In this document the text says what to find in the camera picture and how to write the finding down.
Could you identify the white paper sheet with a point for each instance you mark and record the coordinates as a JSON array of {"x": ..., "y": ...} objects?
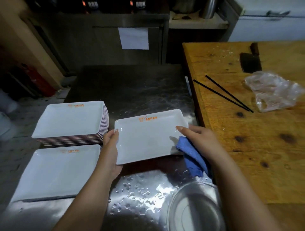
[{"x": 133, "y": 38}]

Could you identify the black chopstick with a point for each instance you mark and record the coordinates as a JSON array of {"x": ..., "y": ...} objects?
[
  {"x": 229, "y": 93},
  {"x": 221, "y": 95}
]

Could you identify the steel basin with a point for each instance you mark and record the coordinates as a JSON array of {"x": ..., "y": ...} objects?
[{"x": 185, "y": 6}]

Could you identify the blue cloth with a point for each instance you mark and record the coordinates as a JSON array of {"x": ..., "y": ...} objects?
[{"x": 193, "y": 157}]

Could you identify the clear glass bowl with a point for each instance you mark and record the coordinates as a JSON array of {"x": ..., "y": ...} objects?
[{"x": 195, "y": 211}]

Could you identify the white chest freezer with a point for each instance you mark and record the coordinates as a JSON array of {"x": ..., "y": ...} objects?
[{"x": 262, "y": 31}]

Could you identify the grey brick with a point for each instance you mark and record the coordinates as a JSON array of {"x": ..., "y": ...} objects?
[{"x": 68, "y": 81}]

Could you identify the crumpled clear plastic bag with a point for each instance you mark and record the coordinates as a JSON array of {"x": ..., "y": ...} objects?
[{"x": 274, "y": 92}]

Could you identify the person's right hand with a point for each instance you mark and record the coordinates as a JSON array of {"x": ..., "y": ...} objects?
[{"x": 205, "y": 142}]

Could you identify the person's left hand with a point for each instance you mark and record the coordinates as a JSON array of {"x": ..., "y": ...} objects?
[{"x": 109, "y": 157}]

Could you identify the steel jug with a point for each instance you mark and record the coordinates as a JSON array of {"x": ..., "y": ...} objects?
[{"x": 207, "y": 9}]

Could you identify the person's left forearm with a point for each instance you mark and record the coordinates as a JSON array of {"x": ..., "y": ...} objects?
[{"x": 83, "y": 207}]

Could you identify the stainless steel cabinet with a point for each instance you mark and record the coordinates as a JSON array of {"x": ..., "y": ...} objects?
[{"x": 71, "y": 47}]

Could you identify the red fire extinguisher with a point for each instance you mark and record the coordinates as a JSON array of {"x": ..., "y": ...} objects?
[{"x": 38, "y": 81}]

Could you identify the person's right forearm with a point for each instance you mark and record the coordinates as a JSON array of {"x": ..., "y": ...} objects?
[{"x": 238, "y": 197}]

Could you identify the steel work table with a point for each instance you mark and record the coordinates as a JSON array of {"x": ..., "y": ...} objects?
[{"x": 131, "y": 83}]

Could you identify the wooden table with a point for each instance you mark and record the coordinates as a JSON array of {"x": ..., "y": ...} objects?
[{"x": 262, "y": 154}]

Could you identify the loose light floor tile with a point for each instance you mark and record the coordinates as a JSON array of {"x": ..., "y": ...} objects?
[{"x": 63, "y": 93}]

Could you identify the stack of white plates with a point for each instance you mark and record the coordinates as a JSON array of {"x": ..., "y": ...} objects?
[{"x": 69, "y": 119}]

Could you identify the beige side counter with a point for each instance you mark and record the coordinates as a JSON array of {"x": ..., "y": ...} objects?
[{"x": 197, "y": 23}]

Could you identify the black induction cooker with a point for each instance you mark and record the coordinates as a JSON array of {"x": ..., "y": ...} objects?
[
  {"x": 139, "y": 4},
  {"x": 91, "y": 4}
]

